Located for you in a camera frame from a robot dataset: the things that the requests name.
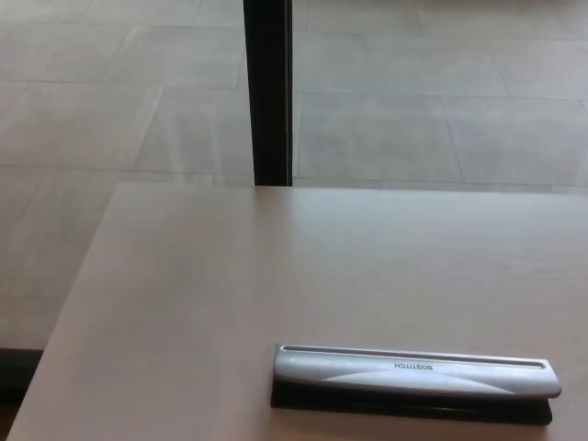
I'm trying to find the black vertical post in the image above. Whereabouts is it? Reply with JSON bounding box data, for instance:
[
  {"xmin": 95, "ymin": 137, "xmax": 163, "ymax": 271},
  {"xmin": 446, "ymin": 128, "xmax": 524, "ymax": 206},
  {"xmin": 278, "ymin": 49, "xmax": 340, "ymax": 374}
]
[{"xmin": 243, "ymin": 0, "xmax": 294, "ymax": 187}]

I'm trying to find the silver Bostitch hole punch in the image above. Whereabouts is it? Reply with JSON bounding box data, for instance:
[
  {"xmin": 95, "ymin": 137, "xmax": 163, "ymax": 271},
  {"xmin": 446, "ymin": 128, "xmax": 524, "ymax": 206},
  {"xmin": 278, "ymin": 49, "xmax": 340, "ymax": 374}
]
[{"xmin": 269, "ymin": 342, "xmax": 563, "ymax": 426}]

